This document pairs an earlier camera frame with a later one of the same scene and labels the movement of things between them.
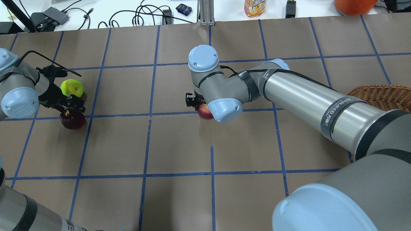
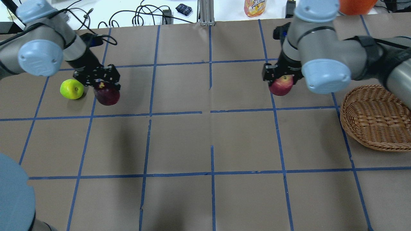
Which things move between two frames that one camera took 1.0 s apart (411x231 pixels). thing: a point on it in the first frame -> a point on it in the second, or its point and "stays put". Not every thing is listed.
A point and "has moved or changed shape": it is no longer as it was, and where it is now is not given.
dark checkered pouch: x=186 y=10 stays put
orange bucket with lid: x=354 y=7 stays put
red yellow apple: x=204 y=112 has moved or changed shape
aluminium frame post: x=206 y=14 stays put
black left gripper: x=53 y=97 -> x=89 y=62
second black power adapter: x=290 y=9 stays put
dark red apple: x=71 y=118 -> x=106 y=94
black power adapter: x=167 y=20 stays put
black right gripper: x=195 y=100 -> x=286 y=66
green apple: x=72 y=86 stays put
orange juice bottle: x=254 y=8 stays put
